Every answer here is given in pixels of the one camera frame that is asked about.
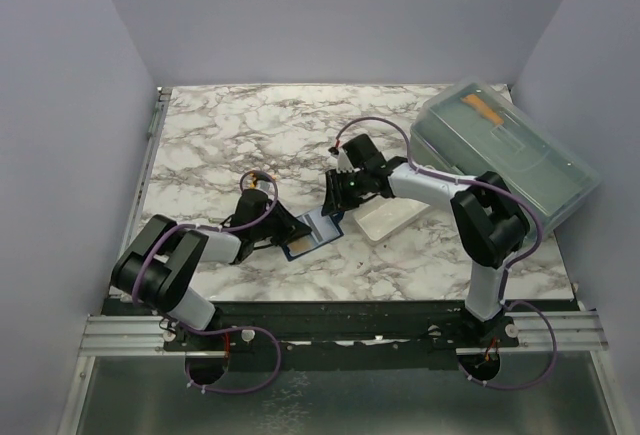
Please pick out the black mounting rail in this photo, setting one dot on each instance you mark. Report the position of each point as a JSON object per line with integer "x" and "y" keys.
{"x": 328, "y": 336}

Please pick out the grey lidded storage box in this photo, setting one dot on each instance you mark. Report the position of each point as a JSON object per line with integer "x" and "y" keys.
{"x": 452, "y": 137}

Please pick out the gold credit card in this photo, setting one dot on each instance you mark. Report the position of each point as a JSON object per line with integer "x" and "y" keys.
{"x": 300, "y": 246}

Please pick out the aluminium extrusion rail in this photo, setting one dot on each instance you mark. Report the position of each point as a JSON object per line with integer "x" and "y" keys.
{"x": 142, "y": 336}

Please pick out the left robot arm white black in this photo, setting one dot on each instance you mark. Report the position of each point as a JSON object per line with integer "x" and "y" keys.
{"x": 156, "y": 269}

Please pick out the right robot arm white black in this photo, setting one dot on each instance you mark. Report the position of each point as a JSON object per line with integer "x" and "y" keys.
{"x": 490, "y": 222}

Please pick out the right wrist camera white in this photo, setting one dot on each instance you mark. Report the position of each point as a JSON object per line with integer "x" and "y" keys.
{"x": 344, "y": 164}

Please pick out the orange item inside box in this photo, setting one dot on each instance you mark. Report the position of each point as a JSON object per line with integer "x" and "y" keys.
{"x": 483, "y": 109}

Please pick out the white plastic tray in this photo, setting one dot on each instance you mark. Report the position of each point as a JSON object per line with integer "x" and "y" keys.
{"x": 380, "y": 218}

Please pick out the blue leather card holder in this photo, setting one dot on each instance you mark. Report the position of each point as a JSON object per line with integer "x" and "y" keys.
{"x": 324, "y": 230}

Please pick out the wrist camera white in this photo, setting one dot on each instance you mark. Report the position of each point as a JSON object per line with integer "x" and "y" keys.
{"x": 264, "y": 186}
{"x": 344, "y": 164}

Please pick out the yellow black handled screwdriver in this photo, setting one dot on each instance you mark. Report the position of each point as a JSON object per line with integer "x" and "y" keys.
{"x": 257, "y": 176}

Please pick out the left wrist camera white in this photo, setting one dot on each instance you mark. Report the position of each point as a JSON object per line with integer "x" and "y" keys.
{"x": 264, "y": 186}

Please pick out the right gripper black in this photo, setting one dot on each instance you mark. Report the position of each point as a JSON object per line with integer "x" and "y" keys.
{"x": 335, "y": 199}

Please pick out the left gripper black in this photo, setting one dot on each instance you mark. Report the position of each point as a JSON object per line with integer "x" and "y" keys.
{"x": 291, "y": 228}

